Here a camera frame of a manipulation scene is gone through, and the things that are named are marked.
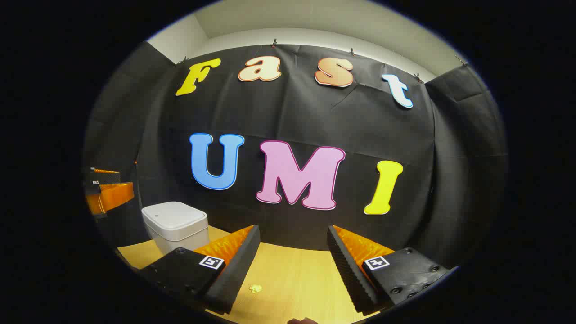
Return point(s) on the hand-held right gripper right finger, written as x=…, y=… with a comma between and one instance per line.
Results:
x=351, y=274

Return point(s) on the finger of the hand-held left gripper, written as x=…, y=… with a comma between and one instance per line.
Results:
x=112, y=197
x=105, y=176

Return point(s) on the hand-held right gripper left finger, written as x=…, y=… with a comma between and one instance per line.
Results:
x=234, y=274

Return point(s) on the yellow paper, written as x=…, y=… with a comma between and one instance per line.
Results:
x=255, y=288

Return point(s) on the white desktop garbage bin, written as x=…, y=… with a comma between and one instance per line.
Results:
x=173, y=220

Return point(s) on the wooden desktop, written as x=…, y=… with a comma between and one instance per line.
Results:
x=292, y=279

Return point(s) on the black backdrop cloth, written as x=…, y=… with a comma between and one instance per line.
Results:
x=315, y=117

